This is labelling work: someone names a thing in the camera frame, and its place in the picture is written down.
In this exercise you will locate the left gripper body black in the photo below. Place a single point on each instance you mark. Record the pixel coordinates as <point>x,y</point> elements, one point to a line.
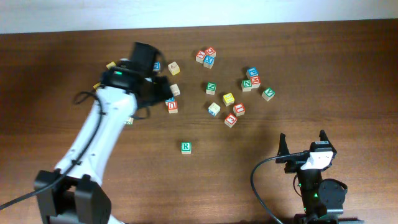
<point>160,90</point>

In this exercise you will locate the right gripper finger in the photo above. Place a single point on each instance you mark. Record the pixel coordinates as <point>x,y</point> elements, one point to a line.
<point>324,138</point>
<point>283,149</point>

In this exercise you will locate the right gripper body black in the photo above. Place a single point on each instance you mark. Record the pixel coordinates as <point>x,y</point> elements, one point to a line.
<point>293,163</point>

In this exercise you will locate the green block R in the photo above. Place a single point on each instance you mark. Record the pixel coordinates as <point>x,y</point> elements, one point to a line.
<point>186,147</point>

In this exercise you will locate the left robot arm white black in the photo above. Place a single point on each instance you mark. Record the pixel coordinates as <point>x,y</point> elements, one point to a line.
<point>72,192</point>

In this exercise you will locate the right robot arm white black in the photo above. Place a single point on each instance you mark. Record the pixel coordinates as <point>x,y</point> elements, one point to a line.
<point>322,199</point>

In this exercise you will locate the blue block D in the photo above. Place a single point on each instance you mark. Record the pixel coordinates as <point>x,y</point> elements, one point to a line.
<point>157,67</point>

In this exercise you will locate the yellow block far left top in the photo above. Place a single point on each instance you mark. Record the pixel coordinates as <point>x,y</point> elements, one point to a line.
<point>110,65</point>

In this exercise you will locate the wooden block yellow side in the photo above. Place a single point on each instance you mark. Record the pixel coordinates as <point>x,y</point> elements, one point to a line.
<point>173,68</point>

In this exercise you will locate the plain wooden block centre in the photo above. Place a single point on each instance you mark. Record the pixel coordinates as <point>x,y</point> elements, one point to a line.
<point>175,89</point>

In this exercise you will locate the blue block H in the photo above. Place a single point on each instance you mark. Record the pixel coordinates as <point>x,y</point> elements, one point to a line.
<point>169,100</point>

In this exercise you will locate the yellow block left edge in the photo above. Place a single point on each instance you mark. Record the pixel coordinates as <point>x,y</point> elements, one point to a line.
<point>96,85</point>

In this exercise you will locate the red block Y top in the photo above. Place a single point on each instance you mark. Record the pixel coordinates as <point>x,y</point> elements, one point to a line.
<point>200,56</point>

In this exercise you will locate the green block V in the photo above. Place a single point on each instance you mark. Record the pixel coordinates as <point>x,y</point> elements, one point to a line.
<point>268,94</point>

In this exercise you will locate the red block I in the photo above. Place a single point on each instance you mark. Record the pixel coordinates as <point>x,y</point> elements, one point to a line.
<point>239,109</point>

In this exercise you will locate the red block 3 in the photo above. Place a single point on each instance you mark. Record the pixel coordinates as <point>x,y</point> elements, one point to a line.
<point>230,120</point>

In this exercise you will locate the blue block X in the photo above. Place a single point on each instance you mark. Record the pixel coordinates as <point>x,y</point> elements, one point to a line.
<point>208,62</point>

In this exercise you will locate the red block Q top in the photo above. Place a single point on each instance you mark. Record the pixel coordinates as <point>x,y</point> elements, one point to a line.
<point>211,52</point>

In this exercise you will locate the red block M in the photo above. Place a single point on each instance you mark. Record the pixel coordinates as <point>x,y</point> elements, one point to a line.
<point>255,82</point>

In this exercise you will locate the yellow block E centre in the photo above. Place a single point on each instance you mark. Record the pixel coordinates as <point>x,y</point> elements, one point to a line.
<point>228,99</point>

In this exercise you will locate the green block N centre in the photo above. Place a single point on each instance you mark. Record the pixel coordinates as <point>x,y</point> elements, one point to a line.
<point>210,88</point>

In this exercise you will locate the green block n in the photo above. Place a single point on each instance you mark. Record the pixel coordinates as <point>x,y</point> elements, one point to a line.
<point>210,88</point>
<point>246,85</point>

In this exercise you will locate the green block N right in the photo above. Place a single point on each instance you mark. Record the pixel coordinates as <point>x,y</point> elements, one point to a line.
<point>246,85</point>

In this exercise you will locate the wooden block blue side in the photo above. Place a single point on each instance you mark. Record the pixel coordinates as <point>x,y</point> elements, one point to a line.
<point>214,109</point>

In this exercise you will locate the blue block P right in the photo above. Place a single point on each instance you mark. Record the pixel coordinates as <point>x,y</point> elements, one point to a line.
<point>252,72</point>

